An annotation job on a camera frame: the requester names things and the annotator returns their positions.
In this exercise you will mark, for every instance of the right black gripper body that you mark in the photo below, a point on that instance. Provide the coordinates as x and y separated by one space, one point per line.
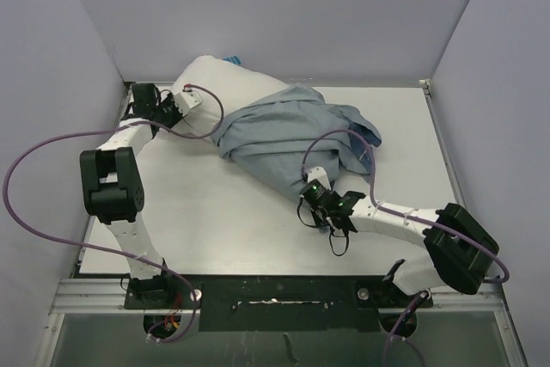
319 216

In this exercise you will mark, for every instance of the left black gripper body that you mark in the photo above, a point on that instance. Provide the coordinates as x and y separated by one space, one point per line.
168 111

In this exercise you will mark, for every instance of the blue pillowcase with fish print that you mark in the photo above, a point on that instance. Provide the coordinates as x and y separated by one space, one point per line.
270 138

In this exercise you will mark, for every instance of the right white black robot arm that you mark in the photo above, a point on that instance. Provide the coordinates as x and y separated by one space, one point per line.
458 251

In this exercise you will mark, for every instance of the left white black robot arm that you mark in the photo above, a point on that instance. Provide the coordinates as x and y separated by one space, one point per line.
113 191

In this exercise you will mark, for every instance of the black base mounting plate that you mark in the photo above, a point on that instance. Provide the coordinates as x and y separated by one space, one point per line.
282 304

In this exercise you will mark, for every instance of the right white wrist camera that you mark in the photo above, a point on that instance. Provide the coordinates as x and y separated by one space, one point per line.
319 174

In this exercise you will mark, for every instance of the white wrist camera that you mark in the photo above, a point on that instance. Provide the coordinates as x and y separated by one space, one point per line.
319 174
186 100

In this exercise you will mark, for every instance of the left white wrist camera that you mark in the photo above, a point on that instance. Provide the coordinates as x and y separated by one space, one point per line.
186 100

